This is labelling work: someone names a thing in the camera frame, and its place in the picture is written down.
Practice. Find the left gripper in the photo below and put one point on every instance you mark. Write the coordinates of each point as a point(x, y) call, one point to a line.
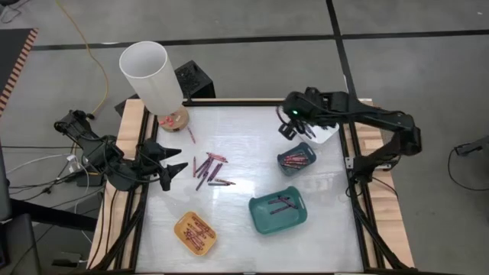
point(151, 162)

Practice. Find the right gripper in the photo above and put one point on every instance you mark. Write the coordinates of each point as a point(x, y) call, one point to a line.
point(305, 107)

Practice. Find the purple crayon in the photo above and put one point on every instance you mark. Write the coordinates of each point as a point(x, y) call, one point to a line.
point(277, 200)
point(289, 202)
point(207, 167)
point(280, 209)
point(215, 172)
point(201, 182)

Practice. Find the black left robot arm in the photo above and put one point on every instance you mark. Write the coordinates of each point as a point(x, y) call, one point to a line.
point(99, 153)

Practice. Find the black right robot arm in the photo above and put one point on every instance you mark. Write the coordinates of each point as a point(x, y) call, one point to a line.
point(382, 118)

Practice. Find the white plastic bin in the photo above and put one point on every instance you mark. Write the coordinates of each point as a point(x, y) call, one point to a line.
point(326, 134)

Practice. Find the blue crayon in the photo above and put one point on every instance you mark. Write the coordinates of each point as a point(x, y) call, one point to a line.
point(217, 184)
point(203, 164)

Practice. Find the round wooden lamp base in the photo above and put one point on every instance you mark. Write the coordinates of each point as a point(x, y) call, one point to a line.
point(180, 123)

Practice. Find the red clips pile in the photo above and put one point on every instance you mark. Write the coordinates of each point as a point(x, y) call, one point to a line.
point(167, 121)

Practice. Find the small teal plastic bin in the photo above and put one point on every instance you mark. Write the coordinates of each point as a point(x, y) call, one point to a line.
point(290, 172)

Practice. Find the yellow plastic bin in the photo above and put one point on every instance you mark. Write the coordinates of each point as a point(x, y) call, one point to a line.
point(179, 229)

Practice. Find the black speaker box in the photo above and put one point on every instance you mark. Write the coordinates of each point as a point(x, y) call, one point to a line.
point(193, 80)

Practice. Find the white cylindrical lamp shade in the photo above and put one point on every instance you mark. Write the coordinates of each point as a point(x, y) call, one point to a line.
point(151, 76)

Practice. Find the large teal plastic bin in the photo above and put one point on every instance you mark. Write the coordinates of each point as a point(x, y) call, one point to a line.
point(279, 223)

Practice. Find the grey floor stand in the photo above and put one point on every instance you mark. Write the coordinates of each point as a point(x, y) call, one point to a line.
point(19, 244)

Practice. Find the grey floor device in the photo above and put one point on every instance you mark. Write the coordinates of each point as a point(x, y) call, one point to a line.
point(473, 147)

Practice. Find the black mat striped edge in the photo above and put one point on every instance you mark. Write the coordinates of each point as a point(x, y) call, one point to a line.
point(11, 57)

